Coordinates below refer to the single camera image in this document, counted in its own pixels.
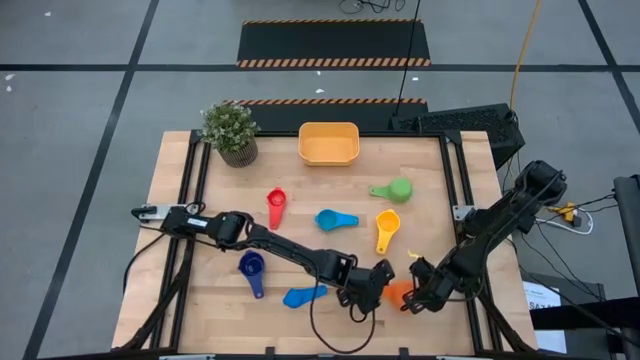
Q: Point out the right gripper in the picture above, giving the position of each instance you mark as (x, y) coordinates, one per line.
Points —
(432, 282)

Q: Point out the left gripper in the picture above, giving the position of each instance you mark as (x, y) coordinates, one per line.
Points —
(362, 287)

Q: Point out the orange measuring cup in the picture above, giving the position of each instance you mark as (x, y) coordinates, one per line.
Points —
(397, 295)

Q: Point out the yellow measuring cup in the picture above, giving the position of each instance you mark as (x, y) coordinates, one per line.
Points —
(387, 222)

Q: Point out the bright blue measuring cup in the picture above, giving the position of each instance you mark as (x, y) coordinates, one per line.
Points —
(295, 298)

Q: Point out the teal measuring cup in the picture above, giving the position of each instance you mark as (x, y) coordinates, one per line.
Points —
(327, 220)

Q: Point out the green measuring cup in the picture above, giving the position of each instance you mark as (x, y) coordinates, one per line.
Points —
(400, 191)

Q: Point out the dark blue measuring cup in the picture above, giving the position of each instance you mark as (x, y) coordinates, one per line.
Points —
(251, 265)

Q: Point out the red measuring cup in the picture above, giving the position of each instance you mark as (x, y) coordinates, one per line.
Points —
(276, 210)

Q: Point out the yellow-orange plastic basket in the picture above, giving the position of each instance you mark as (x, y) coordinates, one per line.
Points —
(327, 150)

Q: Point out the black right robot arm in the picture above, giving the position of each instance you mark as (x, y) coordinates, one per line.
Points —
(500, 225)

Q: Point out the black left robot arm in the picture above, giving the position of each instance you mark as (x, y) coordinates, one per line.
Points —
(290, 247)

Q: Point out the white paper sign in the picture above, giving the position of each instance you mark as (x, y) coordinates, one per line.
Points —
(542, 300)

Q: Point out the yellow plug connector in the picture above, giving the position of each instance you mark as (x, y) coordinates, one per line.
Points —
(567, 211)

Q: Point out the black perforated equipment box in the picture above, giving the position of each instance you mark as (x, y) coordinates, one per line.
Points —
(470, 122)

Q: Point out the black horizontal beam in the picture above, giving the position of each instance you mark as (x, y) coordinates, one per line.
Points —
(590, 312)

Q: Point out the black hazard-striped floor mat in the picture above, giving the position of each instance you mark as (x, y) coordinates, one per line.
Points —
(330, 42)
(350, 117)

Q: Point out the green plant in striped pot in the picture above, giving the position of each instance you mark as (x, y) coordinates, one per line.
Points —
(230, 127)

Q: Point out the silver arm base bracket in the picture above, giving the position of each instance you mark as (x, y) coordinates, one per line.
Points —
(152, 214)
(460, 212)

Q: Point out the black aluminium table frame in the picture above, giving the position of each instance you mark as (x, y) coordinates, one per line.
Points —
(177, 325)

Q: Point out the dark grey post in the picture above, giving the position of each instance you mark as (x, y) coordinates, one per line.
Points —
(629, 225)

